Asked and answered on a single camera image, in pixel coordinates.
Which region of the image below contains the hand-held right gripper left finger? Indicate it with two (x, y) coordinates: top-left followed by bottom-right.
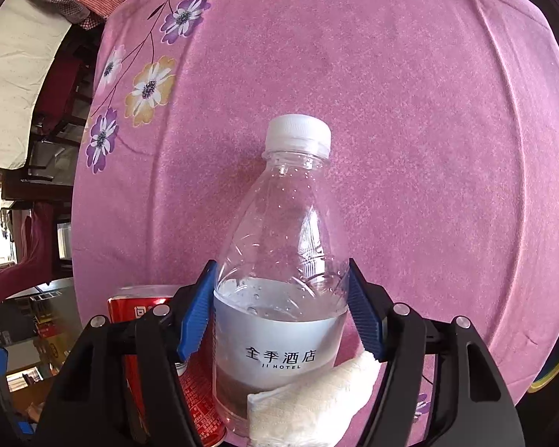
(37, 260), (217, 447)

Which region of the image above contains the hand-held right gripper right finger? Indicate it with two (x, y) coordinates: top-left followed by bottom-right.
(349, 258), (527, 447)

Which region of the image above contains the clear plastic water bottle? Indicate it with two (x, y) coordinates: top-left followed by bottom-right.
(212, 114), (351, 441)

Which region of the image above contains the yellow rimmed blue trash bin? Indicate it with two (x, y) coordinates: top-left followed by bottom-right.
(528, 335), (559, 393)

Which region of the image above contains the red soda can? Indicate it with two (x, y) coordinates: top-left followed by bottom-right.
(107, 284), (227, 447)

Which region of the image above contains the white paper tissue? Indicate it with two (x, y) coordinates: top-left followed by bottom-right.
(247, 349), (383, 447)

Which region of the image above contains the maroon chair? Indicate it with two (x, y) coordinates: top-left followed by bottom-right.
(0, 202), (59, 305)

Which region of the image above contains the pink floral tablecloth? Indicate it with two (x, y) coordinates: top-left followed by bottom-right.
(70, 0), (559, 447)

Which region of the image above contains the dark wooden chair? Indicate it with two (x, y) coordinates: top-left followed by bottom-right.
(28, 42), (98, 182)

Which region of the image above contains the white cloth covered table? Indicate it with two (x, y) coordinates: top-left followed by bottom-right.
(0, 0), (75, 171)

